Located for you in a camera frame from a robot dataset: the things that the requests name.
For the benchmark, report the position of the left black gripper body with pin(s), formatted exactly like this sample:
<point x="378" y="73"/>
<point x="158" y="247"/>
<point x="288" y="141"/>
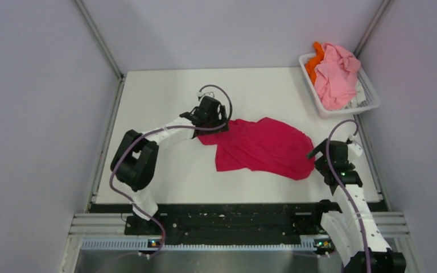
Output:
<point x="214" y="121"/>

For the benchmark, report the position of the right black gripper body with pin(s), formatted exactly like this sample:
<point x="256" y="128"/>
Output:
<point x="321" y="164"/>

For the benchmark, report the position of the magenta t-shirt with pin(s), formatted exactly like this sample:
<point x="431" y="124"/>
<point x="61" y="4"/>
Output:
<point x="266" y="145"/>

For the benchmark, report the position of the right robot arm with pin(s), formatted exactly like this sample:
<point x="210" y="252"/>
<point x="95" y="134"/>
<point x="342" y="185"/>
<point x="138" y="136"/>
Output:
<point x="352" y="228"/>

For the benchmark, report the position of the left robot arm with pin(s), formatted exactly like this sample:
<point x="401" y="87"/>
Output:
<point x="134" y="163"/>

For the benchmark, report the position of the white plastic basket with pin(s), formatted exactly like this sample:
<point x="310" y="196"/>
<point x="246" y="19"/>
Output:
<point x="372" y="100"/>

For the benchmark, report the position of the light pink t-shirt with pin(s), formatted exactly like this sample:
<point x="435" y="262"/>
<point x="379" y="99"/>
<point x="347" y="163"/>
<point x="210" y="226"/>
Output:
<point x="336" y="77"/>

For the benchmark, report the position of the orange t-shirt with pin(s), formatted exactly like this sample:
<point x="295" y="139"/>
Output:
<point x="314" y="61"/>

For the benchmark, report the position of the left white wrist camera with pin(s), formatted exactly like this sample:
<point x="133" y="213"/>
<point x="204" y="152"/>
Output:
<point x="202" y="94"/>

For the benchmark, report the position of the grey slotted cable duct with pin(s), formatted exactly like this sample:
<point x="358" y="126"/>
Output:
<point x="308" y="243"/>

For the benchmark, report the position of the aluminium frame profile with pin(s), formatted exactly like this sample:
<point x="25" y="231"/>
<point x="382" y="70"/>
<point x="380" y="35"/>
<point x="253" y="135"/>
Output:
<point x="100" y="225"/>

